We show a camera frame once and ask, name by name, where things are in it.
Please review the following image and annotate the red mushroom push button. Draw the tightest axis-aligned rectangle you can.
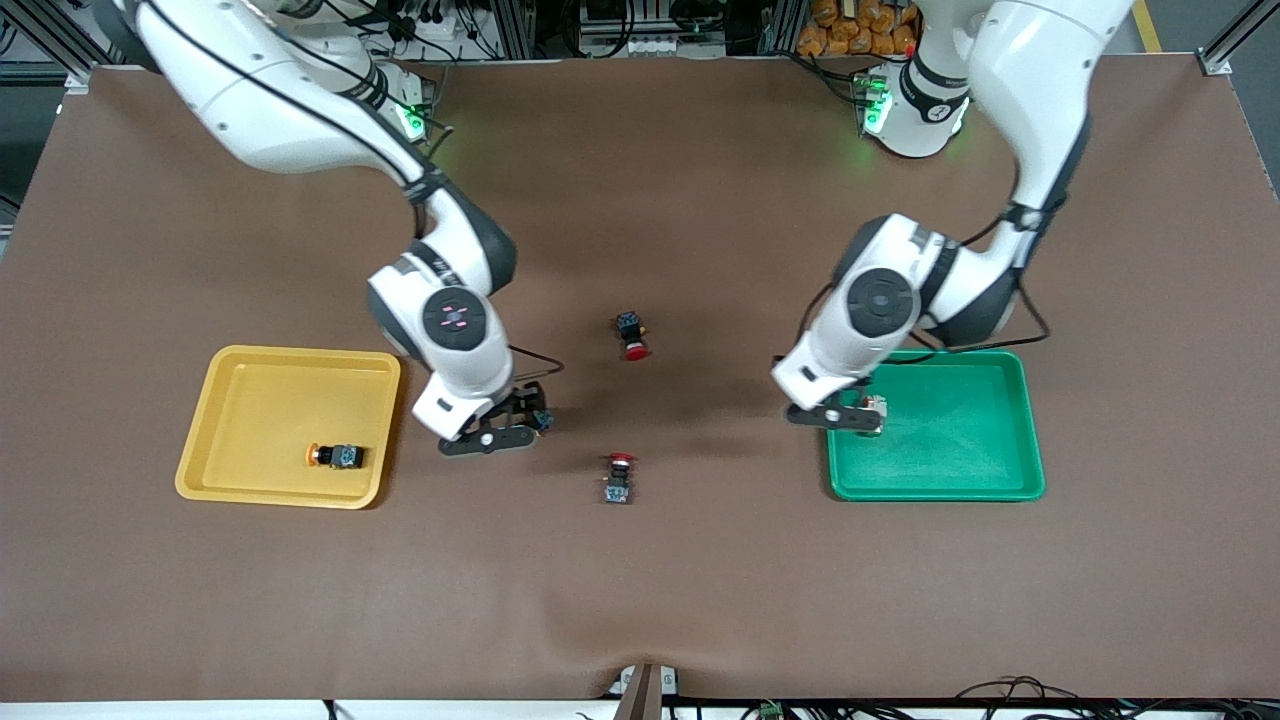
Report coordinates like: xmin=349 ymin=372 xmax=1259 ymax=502
xmin=602 ymin=452 xmax=638 ymax=506
xmin=615 ymin=312 xmax=653 ymax=363

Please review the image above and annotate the yellow plastic tray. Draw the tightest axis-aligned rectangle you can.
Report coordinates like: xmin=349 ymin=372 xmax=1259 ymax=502
xmin=175 ymin=345 xmax=403 ymax=510

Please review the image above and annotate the brown table mat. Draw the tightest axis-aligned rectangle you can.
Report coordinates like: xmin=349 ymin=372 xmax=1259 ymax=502
xmin=0 ymin=55 xmax=1280 ymax=701

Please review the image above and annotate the white power strip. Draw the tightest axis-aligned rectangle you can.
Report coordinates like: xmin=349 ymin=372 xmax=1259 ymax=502
xmin=583 ymin=33 xmax=683 ymax=58

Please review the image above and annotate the green plastic tray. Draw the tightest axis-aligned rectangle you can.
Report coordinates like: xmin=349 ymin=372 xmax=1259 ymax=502
xmin=826 ymin=347 xmax=1047 ymax=502

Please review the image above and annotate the bag of orange items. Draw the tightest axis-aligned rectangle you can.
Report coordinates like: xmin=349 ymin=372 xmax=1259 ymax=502
xmin=797 ymin=0 xmax=919 ymax=57

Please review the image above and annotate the metal table edge bracket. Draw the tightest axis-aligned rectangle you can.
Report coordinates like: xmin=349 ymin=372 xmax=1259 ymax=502
xmin=608 ymin=662 xmax=683 ymax=720

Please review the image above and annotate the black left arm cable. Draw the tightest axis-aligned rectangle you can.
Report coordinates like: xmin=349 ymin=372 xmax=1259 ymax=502
xmin=775 ymin=200 xmax=1053 ymax=366

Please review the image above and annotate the aluminium frame profile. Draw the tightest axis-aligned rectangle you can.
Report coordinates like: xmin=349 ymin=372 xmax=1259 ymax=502
xmin=1195 ymin=20 xmax=1280 ymax=77
xmin=0 ymin=0 xmax=116 ymax=93

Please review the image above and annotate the black cable bundle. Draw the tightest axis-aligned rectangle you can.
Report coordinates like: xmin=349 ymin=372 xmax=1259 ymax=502
xmin=950 ymin=677 xmax=1280 ymax=720

